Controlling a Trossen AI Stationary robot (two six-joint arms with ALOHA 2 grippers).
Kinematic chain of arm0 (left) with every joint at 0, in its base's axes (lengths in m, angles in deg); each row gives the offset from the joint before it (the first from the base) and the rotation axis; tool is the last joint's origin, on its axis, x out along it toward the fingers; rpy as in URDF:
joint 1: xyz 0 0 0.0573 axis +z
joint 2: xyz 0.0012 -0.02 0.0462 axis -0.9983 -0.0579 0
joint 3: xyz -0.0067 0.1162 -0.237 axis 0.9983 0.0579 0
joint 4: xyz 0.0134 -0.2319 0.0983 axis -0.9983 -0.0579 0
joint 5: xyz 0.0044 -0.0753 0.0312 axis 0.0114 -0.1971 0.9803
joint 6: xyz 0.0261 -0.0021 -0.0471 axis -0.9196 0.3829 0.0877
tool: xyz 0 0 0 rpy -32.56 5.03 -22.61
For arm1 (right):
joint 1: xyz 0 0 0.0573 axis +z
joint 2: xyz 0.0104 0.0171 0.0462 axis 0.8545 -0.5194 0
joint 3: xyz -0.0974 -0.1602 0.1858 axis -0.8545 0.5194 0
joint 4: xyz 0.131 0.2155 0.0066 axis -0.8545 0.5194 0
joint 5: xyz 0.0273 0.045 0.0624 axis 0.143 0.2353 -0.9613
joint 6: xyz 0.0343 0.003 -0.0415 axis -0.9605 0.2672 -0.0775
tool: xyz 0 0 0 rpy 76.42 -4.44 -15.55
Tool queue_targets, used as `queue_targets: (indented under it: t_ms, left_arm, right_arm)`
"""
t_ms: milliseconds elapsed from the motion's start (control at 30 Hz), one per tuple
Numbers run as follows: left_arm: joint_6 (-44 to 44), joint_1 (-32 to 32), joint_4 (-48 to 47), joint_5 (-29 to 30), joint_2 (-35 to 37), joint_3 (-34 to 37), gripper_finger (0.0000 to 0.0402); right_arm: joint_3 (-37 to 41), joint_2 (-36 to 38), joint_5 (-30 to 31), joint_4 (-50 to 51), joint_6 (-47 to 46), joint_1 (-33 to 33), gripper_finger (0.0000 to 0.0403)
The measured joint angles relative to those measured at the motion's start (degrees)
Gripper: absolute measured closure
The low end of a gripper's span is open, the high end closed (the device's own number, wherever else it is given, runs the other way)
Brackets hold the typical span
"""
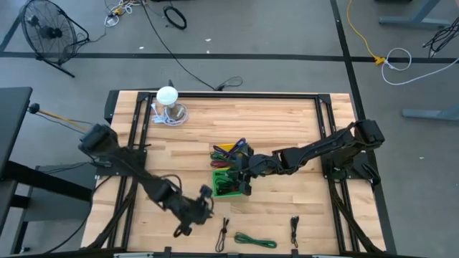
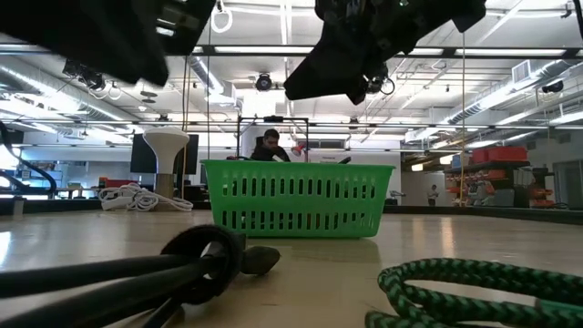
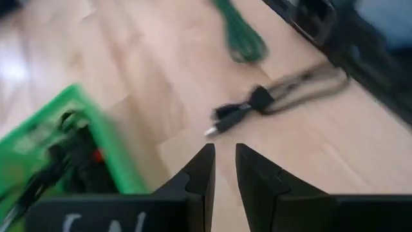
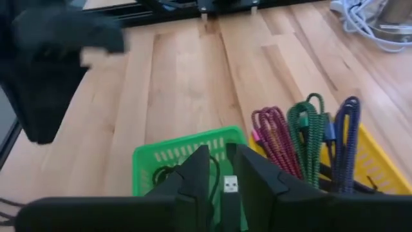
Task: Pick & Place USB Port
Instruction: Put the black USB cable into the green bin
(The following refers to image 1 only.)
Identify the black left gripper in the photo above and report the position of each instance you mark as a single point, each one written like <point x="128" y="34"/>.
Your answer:
<point x="197" y="211"/>

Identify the black metal table frame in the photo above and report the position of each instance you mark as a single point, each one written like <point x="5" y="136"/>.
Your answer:
<point x="251" y="95"/>

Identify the yellow plastic basket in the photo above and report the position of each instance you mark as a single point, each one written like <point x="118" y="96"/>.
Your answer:
<point x="226" y="146"/>

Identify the grey desk foot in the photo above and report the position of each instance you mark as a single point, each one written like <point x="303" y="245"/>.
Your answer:
<point x="430" y="114"/>

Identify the yellow rod with black knob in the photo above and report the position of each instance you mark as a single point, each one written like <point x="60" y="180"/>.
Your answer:
<point x="33" y="108"/>

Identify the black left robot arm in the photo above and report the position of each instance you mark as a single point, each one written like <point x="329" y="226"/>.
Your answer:
<point x="157" y="190"/>

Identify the grey desk leg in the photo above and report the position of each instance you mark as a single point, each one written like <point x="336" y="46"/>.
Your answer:
<point x="412" y="22"/>

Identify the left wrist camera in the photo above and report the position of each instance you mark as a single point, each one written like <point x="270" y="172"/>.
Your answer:
<point x="205" y="190"/>

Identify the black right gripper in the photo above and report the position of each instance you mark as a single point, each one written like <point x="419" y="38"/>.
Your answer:
<point x="249" y="166"/>

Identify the black desk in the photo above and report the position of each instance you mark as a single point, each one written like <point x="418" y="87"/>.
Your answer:
<point x="12" y="114"/>

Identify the black floor fan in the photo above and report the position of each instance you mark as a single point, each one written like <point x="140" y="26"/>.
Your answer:
<point x="48" y="32"/>

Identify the green plastic basket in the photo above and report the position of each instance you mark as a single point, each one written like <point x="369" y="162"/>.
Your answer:
<point x="226" y="195"/>

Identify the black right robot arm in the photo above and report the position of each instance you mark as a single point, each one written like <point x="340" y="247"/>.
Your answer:
<point x="305" y="154"/>

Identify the white mushroom lamp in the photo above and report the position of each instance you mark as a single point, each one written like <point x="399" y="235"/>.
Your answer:
<point x="167" y="95"/>

